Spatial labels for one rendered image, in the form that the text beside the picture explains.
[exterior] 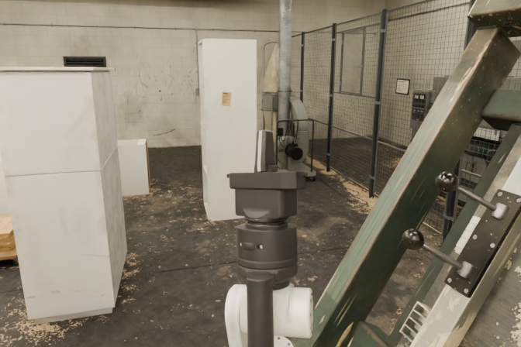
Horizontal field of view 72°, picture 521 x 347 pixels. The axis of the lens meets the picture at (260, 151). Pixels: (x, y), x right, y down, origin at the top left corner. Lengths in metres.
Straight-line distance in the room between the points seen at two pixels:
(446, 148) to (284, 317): 0.60
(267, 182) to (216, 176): 3.65
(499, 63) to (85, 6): 8.06
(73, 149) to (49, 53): 6.17
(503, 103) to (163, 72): 7.71
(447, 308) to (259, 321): 0.39
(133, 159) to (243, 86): 2.05
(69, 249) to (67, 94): 1.04
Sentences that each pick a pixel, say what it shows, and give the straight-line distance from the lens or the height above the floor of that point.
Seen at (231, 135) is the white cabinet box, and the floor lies 1.02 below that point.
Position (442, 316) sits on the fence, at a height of 1.30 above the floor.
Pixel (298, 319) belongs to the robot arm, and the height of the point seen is 1.41.
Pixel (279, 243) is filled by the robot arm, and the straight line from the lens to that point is 0.50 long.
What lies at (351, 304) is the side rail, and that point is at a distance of 0.95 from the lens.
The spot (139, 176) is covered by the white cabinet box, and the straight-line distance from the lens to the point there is 5.34.
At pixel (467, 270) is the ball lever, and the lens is 0.75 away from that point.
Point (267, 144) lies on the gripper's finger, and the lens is 0.52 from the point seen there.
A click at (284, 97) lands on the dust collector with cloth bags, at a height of 1.30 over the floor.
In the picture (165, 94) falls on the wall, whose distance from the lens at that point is 8.36.
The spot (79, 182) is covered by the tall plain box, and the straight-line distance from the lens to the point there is 2.63.
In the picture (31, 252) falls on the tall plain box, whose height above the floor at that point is 0.56.
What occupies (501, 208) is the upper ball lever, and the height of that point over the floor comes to 1.50.
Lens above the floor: 1.73
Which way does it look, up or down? 13 degrees down
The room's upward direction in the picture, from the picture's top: straight up
